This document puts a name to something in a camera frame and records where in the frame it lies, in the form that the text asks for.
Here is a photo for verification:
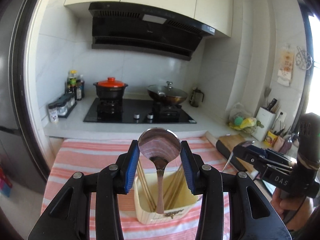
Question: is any wooden chopstick seven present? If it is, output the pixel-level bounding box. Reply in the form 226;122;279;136
166;166;186;209

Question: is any wooden chopstick three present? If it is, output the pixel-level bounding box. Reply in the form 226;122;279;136
163;164;185;209

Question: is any wooden chopstick two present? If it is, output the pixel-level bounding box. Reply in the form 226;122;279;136
145;175;157;211

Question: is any steel spoon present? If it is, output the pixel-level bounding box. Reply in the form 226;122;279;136
221;140;255;172

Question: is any steel spoon crossed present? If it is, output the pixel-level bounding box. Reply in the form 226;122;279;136
138;127;182;214

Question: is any wooden chopstick one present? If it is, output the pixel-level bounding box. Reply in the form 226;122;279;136
137;160;156;212

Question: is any person's right hand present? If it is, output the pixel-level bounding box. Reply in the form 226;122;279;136
271;188;313;231

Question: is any cream utensil holder box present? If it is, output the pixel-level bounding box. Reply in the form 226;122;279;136
133;172;201;225

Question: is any pink cup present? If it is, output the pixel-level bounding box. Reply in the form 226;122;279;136
273;136;285;152

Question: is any wooden cutting board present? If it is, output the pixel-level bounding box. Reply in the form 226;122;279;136
218;134;246;152

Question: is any pink striped tablecloth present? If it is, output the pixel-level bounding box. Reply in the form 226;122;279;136
41;137;226;239

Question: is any white knife block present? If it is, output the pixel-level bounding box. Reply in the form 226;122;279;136
253;98;278;141

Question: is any black gas stove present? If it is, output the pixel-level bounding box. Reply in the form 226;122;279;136
84;98;196;124

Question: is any plastic bag with produce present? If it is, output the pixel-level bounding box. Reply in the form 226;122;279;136
228;102;264;134

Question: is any dark glass pitcher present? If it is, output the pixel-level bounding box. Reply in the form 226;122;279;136
189;87;204;107

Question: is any white spice shaker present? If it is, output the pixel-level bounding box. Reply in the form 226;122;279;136
48;103;59;123

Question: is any black pot red lid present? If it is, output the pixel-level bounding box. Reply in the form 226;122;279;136
93;77;129;100

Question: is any spice jar rack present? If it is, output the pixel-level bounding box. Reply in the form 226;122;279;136
55;93;77;118

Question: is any wok with glass lid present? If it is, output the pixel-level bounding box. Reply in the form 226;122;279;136
147;81;188;105

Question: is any sauce bottles group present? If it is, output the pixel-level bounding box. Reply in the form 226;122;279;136
66;70;85;101

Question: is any hanging calendar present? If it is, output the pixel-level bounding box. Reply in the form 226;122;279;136
277;43;295;87

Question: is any grey refrigerator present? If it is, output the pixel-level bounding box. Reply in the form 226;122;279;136
1;0;49;193

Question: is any red box on floor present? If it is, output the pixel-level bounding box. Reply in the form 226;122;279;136
0;167;12;197

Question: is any black range hood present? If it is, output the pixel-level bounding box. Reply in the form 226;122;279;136
89;2;215;61

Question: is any wire steamer rack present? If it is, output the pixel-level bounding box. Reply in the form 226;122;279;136
295;46;313;70

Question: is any window frame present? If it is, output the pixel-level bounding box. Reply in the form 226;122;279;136
295;1;319;123

